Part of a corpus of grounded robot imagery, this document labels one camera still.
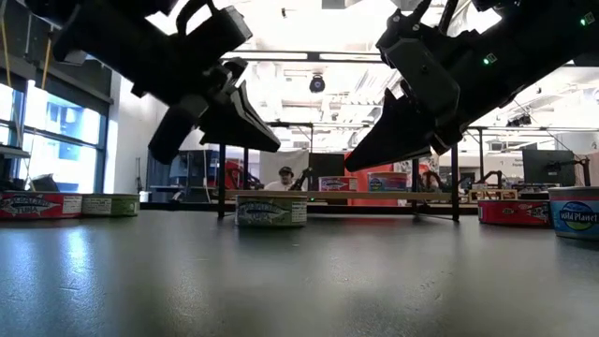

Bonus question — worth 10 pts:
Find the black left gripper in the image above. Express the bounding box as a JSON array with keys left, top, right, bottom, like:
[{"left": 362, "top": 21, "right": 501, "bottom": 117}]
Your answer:
[{"left": 132, "top": 49, "right": 282, "bottom": 166}]

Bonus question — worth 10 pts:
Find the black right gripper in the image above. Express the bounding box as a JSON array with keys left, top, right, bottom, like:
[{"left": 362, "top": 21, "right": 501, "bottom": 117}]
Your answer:
[{"left": 344, "top": 36, "right": 463, "bottom": 173}]

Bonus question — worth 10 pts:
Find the blue Wild Planet can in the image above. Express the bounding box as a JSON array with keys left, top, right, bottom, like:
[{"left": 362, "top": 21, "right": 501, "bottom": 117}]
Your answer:
[
  {"left": 367, "top": 171, "right": 409, "bottom": 193},
  {"left": 548, "top": 186, "right": 599, "bottom": 242}
]

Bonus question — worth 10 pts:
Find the wooden shelf with black frame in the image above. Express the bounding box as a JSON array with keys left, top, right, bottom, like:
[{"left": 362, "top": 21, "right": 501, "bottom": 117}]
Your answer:
[{"left": 217, "top": 142, "right": 460, "bottom": 224}]

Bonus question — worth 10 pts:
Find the red albacore tuna can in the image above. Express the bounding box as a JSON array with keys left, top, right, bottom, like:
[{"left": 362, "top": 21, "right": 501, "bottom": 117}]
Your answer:
[
  {"left": 318, "top": 175, "right": 359, "bottom": 193},
  {"left": 0, "top": 190, "right": 83, "bottom": 221},
  {"left": 477, "top": 199, "right": 553, "bottom": 228}
]

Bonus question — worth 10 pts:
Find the white hanging cloth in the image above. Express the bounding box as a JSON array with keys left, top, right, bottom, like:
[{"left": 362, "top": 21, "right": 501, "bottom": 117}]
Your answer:
[{"left": 259, "top": 149, "right": 310, "bottom": 182}]

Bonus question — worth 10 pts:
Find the red background object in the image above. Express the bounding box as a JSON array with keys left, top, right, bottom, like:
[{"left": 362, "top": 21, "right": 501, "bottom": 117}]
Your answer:
[{"left": 226, "top": 159, "right": 261, "bottom": 191}]

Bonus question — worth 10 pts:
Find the patterned hanging cloth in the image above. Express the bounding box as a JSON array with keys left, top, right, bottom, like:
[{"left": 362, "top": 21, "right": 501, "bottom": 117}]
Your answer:
[{"left": 405, "top": 153, "right": 441, "bottom": 188}]

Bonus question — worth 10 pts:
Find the blue partition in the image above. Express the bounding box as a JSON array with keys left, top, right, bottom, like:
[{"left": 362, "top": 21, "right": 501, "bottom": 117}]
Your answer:
[{"left": 147, "top": 148, "right": 221, "bottom": 203}]

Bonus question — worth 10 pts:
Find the black panel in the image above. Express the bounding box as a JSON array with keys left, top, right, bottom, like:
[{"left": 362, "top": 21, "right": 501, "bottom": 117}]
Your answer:
[{"left": 308, "top": 153, "right": 346, "bottom": 178}]

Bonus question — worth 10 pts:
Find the black beam with light strips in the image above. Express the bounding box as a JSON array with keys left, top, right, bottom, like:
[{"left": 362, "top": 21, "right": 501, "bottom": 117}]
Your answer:
[{"left": 222, "top": 49, "right": 385, "bottom": 65}]

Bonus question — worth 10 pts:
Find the wooden crate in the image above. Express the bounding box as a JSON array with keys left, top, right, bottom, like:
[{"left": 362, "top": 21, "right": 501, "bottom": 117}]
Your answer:
[{"left": 467, "top": 188, "right": 519, "bottom": 205}]

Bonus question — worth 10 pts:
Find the dark background monitor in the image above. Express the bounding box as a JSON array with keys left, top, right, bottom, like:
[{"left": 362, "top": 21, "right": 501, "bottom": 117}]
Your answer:
[{"left": 522, "top": 148, "right": 577, "bottom": 188}]

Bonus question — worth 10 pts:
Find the large window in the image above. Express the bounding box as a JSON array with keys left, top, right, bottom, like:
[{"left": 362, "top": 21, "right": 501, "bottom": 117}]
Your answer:
[{"left": 0, "top": 81, "right": 111, "bottom": 196}]

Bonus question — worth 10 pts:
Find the dark bag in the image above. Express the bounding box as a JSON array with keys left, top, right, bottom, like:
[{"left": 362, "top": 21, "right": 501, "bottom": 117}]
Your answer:
[{"left": 28, "top": 173, "right": 61, "bottom": 193}]

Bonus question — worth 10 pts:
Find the grey window ledge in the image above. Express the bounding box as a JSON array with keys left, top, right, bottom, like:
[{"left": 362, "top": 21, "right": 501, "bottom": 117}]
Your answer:
[{"left": 0, "top": 144, "right": 32, "bottom": 160}]

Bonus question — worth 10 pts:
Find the black background rig frame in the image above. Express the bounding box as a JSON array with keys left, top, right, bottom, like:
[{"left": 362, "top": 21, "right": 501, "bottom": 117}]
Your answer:
[
  {"left": 266, "top": 121, "right": 314, "bottom": 154},
  {"left": 467, "top": 125, "right": 486, "bottom": 183}
]

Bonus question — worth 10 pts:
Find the black overhead camera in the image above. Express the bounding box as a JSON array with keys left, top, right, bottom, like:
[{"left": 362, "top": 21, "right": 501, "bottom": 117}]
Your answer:
[{"left": 308, "top": 73, "right": 328, "bottom": 95}]

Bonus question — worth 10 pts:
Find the black metal table frame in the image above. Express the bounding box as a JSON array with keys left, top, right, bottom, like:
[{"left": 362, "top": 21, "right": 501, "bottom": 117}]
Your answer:
[{"left": 139, "top": 200, "right": 481, "bottom": 217}]

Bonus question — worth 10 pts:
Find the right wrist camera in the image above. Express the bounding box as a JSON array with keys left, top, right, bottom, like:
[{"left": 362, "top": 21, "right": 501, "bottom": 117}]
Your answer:
[{"left": 376, "top": 2, "right": 430, "bottom": 48}]

